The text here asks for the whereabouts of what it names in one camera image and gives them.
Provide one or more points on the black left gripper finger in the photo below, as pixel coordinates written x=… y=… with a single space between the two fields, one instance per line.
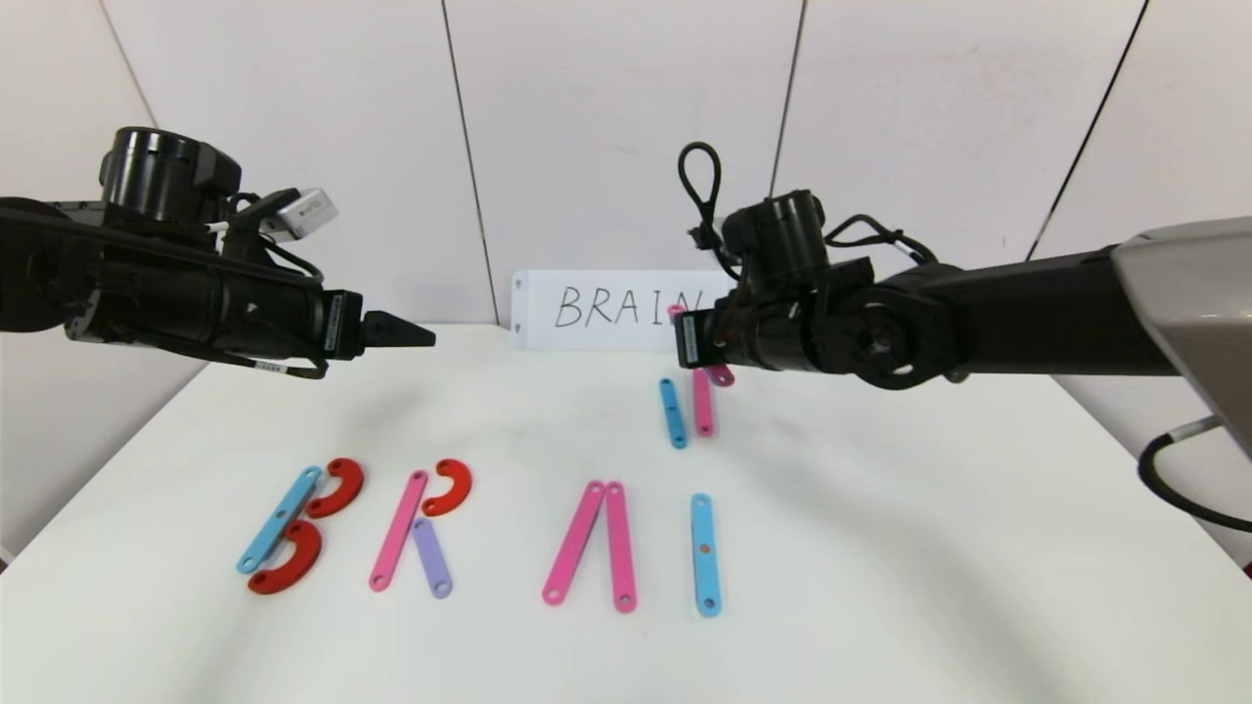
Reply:
x=391 y=343
x=391 y=324

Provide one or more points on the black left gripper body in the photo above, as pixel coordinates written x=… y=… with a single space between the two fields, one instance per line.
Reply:
x=341 y=325

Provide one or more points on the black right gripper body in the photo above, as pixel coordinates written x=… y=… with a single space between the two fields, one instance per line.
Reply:
x=689 y=339

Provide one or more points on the long pink bar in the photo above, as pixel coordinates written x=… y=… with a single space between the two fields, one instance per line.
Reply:
x=619 y=548
x=398 y=533
x=574 y=541
x=722 y=375

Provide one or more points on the short pink bar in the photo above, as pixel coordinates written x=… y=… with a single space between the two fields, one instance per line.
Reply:
x=702 y=406

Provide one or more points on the short blue bar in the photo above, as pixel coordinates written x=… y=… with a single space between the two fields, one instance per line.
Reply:
x=672 y=414

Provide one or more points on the small red arc piece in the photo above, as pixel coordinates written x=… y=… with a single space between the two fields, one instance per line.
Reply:
x=460 y=487

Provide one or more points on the short purple bar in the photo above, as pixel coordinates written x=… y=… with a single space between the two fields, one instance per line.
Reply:
x=431 y=557

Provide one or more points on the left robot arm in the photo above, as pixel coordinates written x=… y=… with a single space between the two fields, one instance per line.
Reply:
x=98 y=293

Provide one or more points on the white BRAIN sign card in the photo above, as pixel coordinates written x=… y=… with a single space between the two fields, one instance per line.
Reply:
x=533 y=313

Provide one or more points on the large red arc piece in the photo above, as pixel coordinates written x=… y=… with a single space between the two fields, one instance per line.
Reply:
x=310 y=559
x=351 y=487

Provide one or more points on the long blue bar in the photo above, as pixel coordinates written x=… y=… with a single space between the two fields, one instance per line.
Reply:
x=274 y=526
x=704 y=577

